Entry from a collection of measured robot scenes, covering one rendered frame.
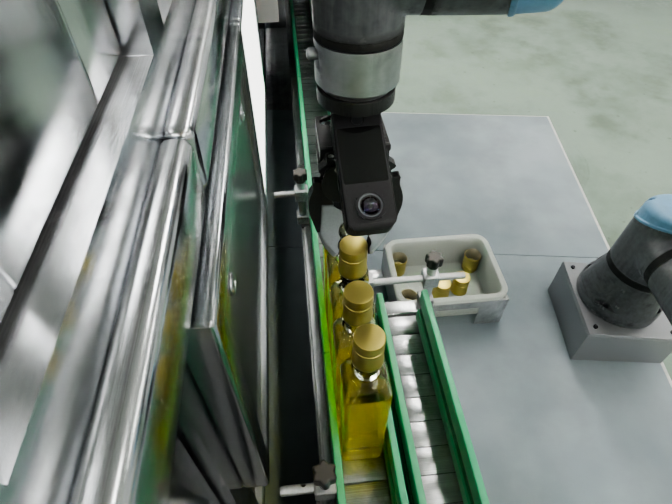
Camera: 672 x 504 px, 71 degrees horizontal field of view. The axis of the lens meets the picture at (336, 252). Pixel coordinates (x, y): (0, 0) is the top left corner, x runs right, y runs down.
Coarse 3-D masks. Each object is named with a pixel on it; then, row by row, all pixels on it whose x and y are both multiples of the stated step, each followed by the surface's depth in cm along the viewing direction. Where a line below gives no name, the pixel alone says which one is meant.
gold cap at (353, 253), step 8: (344, 240) 56; (352, 240) 56; (360, 240) 56; (344, 248) 55; (352, 248) 55; (360, 248) 55; (344, 256) 55; (352, 256) 54; (360, 256) 54; (344, 264) 56; (352, 264) 55; (360, 264) 55; (344, 272) 57; (352, 272) 56; (360, 272) 57
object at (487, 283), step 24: (408, 240) 102; (432, 240) 102; (456, 240) 102; (480, 240) 102; (408, 264) 106; (456, 264) 106; (480, 264) 103; (408, 288) 102; (432, 288) 102; (480, 288) 102; (504, 288) 93
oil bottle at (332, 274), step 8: (328, 256) 66; (336, 256) 65; (328, 264) 66; (336, 264) 64; (328, 272) 66; (336, 272) 64; (328, 280) 66; (336, 280) 65; (368, 280) 66; (328, 288) 68; (328, 296) 70; (328, 304) 72; (328, 312) 74; (328, 320) 76; (328, 328) 79
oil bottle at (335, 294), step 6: (336, 282) 62; (330, 288) 63; (336, 288) 62; (330, 294) 63; (336, 294) 61; (342, 294) 61; (330, 300) 63; (336, 300) 61; (342, 300) 60; (330, 306) 64; (336, 306) 61; (342, 306) 60; (330, 312) 66; (336, 312) 61; (330, 318) 67; (336, 318) 61; (330, 324) 68; (330, 330) 70; (330, 336) 71; (330, 342) 73; (330, 348) 74; (330, 354) 76
